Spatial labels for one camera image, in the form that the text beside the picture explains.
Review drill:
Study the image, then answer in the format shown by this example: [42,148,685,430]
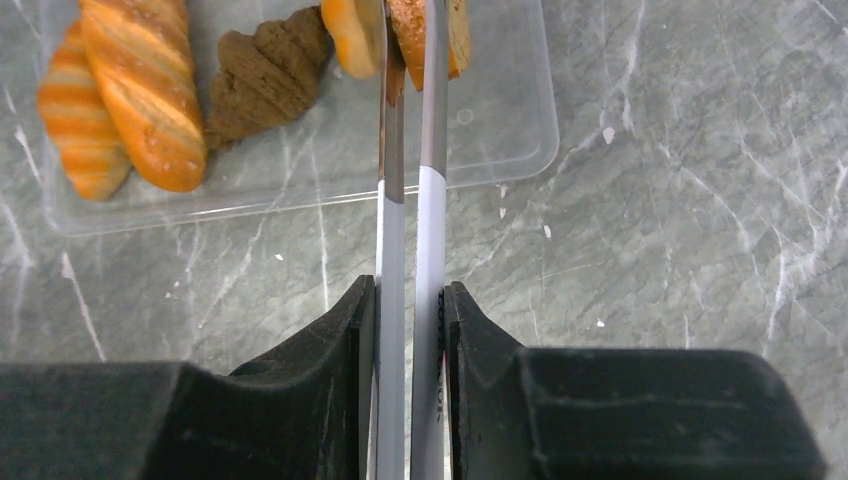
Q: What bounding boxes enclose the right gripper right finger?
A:
[442,282,827,479]

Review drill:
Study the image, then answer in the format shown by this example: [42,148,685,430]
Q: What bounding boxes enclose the round sliced bread piece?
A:
[388,0,472,92]

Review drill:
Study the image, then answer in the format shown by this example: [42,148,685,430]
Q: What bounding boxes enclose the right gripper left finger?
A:
[1,275,376,479]

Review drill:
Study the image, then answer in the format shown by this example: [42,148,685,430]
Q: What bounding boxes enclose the yellow bread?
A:
[320,0,383,79]

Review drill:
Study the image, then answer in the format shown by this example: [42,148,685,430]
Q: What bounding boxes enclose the long orange baguette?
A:
[79,0,208,193]

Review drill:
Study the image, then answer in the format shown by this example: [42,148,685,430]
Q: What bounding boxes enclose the white handled metal tongs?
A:
[370,0,452,480]

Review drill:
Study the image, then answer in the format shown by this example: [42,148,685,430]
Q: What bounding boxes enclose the small striped orange croissant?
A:
[36,21,132,201]

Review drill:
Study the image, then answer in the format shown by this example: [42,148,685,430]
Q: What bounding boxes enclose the round brown bread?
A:
[205,6,329,150]

